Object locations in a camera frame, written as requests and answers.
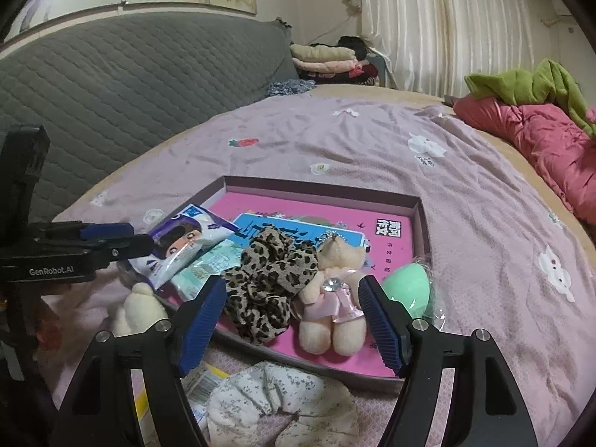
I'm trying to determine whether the green fleece garment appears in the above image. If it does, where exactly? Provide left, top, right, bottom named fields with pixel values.
left=464, top=58, right=595, bottom=137

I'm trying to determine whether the mint green sponge egg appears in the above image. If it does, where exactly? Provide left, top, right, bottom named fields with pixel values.
left=381, top=262, right=431, bottom=319

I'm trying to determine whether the blue booklet in box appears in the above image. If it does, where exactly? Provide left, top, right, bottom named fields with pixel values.
left=230, top=213, right=369, bottom=249

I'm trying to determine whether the plush bear pink dress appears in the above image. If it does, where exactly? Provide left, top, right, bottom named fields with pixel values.
left=297, top=234, right=367, bottom=357

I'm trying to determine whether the cream striped curtain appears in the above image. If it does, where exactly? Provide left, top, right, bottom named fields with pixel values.
left=361, top=0, right=535, bottom=97

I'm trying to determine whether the cartoon character snack packet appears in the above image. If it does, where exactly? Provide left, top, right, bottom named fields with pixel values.
left=128, top=204, right=238, bottom=291

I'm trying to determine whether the grey quilted headboard cover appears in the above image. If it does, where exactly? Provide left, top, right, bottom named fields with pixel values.
left=1, top=12, right=296, bottom=221

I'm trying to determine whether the pink quilted duvet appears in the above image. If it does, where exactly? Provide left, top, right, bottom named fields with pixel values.
left=454, top=95, right=595, bottom=226

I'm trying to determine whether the stack of folded clothes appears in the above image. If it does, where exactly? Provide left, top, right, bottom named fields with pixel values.
left=290, top=35, right=385, bottom=87

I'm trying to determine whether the green tissue packet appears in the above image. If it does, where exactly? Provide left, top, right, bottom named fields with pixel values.
left=171, top=239, right=242, bottom=302

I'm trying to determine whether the blue patterned cloth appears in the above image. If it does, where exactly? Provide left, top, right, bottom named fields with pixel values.
left=267, top=79, right=316, bottom=97

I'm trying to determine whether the lilac patterned bed sheet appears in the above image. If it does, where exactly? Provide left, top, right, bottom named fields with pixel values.
left=61, top=95, right=595, bottom=446

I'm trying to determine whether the shallow pink-lined box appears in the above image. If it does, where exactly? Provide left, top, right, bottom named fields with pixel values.
left=158, top=174, right=432, bottom=383

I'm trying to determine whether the leopard print scrunchie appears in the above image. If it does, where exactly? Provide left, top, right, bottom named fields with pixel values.
left=221, top=226, right=318, bottom=345

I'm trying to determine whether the cream plush bear purple bow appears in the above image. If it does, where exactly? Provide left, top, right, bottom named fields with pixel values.
left=111, top=283, right=169, bottom=337

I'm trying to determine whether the white floral scrunchie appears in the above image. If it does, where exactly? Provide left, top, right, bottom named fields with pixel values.
left=206, top=361, right=359, bottom=446

